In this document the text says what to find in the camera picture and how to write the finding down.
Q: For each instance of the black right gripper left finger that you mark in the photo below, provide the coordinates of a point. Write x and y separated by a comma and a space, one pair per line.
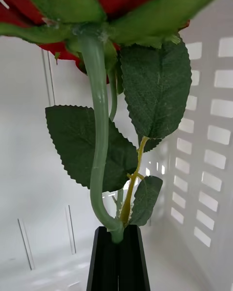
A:
103, 264

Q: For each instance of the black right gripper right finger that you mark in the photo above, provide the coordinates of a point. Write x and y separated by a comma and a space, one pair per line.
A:
133, 264

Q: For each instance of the red rose with green stem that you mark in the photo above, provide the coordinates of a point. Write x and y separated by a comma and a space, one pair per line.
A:
97, 126

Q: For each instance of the shallow white slotted box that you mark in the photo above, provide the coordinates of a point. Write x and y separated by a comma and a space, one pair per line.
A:
201, 150

